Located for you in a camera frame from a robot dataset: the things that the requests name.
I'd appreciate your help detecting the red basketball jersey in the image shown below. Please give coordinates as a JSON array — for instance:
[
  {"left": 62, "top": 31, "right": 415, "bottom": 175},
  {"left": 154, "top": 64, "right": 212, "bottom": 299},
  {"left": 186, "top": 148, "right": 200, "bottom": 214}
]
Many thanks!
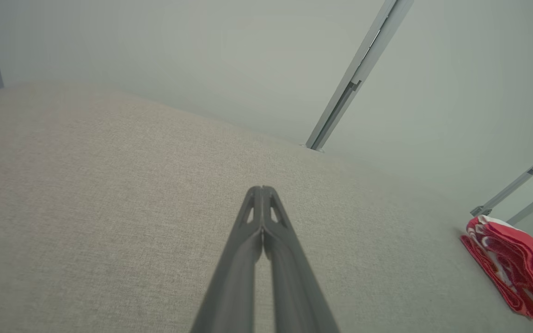
[
  {"left": 466, "top": 215, "right": 533, "bottom": 306},
  {"left": 460, "top": 234, "right": 533, "bottom": 321}
]

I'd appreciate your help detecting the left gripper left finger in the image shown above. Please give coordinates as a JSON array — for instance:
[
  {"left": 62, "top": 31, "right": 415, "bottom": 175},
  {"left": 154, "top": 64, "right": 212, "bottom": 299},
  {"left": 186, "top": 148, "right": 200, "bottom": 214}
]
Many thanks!
[{"left": 190, "top": 186, "right": 265, "bottom": 333}]

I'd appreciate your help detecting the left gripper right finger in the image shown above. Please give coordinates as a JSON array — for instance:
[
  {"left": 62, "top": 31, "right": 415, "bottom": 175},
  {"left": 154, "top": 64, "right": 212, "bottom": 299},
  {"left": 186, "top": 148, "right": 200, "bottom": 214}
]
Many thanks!
[{"left": 262, "top": 186, "right": 340, "bottom": 333}]

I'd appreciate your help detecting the grey metal partition post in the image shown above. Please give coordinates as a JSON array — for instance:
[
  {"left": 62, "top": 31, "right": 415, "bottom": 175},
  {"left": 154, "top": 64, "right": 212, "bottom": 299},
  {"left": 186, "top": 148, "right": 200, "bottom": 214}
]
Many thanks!
[{"left": 306, "top": 0, "right": 415, "bottom": 151}]

